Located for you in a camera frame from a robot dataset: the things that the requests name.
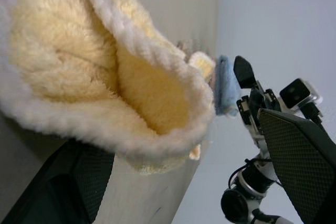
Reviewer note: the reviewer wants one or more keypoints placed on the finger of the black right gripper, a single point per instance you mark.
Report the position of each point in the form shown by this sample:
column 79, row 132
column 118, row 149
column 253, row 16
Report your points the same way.
column 244, row 72

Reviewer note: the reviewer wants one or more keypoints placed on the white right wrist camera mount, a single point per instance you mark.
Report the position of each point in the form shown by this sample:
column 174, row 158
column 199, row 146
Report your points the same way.
column 294, row 93

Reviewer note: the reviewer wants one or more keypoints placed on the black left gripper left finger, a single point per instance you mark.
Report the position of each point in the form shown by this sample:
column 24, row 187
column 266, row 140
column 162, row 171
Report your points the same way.
column 65, row 187

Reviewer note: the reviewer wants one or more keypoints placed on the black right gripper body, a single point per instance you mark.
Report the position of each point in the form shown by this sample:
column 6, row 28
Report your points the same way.
column 253, row 113

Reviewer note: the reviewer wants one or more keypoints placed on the yellow terry towel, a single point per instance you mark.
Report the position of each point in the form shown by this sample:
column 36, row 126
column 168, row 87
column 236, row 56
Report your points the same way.
column 65, row 51

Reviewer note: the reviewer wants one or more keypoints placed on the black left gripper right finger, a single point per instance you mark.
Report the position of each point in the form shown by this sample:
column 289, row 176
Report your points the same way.
column 302, row 166

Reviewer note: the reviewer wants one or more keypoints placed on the blue folded towel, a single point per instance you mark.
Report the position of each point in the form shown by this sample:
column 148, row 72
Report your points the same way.
column 227, row 82

